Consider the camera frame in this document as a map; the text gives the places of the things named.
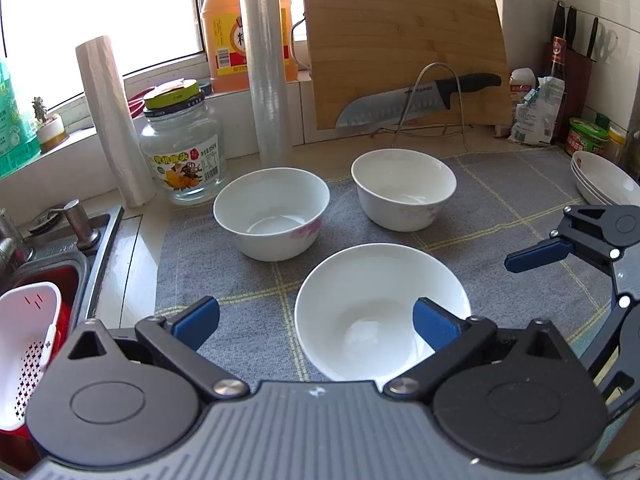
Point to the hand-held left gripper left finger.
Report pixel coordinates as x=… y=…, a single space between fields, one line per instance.
x=197 y=317

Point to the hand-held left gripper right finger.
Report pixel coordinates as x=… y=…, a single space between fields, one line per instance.
x=432 y=322

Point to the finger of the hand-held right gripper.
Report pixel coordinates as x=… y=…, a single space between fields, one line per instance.
x=602 y=342
x=540 y=254

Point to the white pink floral bowl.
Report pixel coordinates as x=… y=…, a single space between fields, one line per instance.
x=400 y=180
x=360 y=300
x=270 y=210

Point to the grey checked cloth mat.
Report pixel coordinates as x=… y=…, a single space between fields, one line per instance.
x=480 y=240

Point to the steel sink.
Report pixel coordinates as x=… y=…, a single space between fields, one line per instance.
x=100 y=240

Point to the yellow lid jar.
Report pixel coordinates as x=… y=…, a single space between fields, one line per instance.
x=617 y=140

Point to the green lid red container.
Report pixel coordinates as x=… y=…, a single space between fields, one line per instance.
x=587 y=132

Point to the red plastic basin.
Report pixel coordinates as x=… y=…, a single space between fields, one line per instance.
x=66 y=312

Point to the clear printed food bag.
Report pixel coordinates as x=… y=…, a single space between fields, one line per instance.
x=542 y=115

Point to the small green lid jar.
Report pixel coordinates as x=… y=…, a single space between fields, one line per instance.
x=602 y=120

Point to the metal sink knob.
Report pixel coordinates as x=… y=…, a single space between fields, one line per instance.
x=80 y=225

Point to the glass jar with label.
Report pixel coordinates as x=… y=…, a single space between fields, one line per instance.
x=182 y=160

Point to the dark red knife block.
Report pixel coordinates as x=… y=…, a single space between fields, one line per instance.
x=580 y=90

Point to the red print food bag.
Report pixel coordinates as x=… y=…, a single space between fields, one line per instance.
x=520 y=85

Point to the white plastic colander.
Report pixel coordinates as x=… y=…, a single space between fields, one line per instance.
x=25 y=340

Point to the metal sink strainer cap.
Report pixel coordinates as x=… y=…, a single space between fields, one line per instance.
x=45 y=222

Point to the dark soy sauce bottle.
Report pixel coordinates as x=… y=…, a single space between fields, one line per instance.
x=557 y=60

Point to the metal faucet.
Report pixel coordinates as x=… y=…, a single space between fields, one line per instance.
x=10 y=247

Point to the white plastic bag roll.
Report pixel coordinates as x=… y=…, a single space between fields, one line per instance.
x=115 y=120

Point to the red plastic dish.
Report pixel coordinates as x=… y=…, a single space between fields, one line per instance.
x=134 y=105

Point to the green yellow round lid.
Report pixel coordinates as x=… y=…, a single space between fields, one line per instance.
x=172 y=92

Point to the small potted plant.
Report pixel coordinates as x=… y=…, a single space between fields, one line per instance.
x=52 y=132

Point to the clear cling film roll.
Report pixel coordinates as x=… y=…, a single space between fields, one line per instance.
x=265 y=85

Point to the green detergent bottle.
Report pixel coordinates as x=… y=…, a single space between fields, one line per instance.
x=12 y=130

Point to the bamboo cutting board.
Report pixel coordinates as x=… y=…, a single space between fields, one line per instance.
x=400 y=25

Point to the orange cooking oil bottle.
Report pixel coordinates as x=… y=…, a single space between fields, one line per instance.
x=225 y=35

